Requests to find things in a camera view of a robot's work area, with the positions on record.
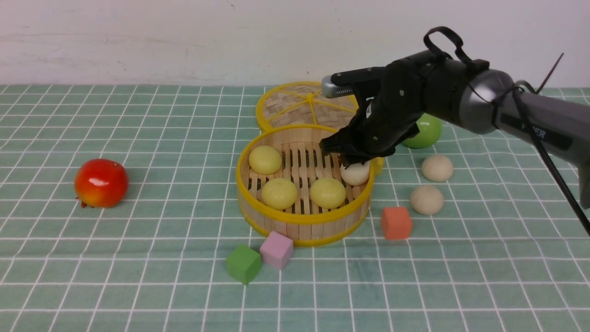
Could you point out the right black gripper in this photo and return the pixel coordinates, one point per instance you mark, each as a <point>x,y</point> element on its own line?
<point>376,130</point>

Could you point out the white bun bottom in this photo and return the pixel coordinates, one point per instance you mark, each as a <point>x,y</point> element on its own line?
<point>356,174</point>

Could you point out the white bun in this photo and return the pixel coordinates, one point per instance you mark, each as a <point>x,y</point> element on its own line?
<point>356,174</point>
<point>427,200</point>
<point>437,168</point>

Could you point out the yellow bun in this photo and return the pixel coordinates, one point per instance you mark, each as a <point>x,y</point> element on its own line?
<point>265,160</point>
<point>279,194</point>
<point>327,193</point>

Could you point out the right robot arm black grey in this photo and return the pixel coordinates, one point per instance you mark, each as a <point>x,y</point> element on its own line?
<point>482,101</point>

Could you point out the bamboo steamer tray yellow rim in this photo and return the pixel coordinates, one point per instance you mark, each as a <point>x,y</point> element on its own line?
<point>305,223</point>

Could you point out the woven bamboo steamer lid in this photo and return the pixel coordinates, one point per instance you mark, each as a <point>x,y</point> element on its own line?
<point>299,103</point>

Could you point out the yellow cube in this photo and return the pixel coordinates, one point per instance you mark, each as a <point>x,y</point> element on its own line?
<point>377,165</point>

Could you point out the orange cube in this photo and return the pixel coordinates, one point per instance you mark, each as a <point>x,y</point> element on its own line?
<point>396,223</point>

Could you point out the green apple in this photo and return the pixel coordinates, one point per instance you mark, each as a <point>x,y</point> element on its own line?
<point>430,130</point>

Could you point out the pink cube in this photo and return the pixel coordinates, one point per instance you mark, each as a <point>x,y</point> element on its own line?
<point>277,250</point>

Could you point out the green cube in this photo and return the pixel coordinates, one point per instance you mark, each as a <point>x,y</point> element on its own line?
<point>243,264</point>

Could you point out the green checkered tablecloth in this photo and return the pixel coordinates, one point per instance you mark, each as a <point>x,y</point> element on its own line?
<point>505,254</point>

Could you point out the red pomegranate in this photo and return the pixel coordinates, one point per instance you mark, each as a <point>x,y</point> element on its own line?
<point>101,183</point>

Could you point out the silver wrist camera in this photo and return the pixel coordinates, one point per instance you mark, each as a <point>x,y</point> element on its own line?
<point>331,88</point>

